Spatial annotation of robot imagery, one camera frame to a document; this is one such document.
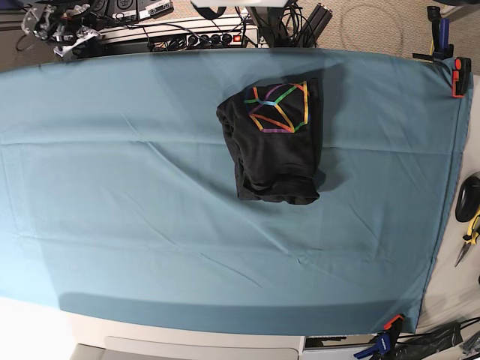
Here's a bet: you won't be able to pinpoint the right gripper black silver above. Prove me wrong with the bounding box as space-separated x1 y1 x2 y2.
53 26 102 58

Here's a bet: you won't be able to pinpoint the black T-shirt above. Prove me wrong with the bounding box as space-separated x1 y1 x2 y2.
216 78 323 205

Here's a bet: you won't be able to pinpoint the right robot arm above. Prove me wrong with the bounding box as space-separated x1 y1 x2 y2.
20 0 108 58

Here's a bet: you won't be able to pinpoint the blue table cloth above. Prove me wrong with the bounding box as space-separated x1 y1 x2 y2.
1 49 473 335

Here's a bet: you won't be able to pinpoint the black aluminium extrusion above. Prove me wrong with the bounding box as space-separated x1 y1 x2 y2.
297 3 332 48

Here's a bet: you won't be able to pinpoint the blue bar clamp top right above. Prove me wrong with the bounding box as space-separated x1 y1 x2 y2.
412 6 454 62

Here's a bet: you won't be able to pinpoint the orange black clamp top right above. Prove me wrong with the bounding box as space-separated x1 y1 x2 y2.
451 57 472 98

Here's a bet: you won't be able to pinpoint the black computer mouse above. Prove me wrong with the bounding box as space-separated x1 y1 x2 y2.
455 175 479 223

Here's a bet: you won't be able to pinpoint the orange blue clamp bottom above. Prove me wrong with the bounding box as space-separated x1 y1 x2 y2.
353 313 405 360

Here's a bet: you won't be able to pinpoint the black power strip red switch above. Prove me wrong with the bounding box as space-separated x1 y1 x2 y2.
148 32 245 50

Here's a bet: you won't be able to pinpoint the yellow handled pliers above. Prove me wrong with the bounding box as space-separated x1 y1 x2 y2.
454 210 479 267

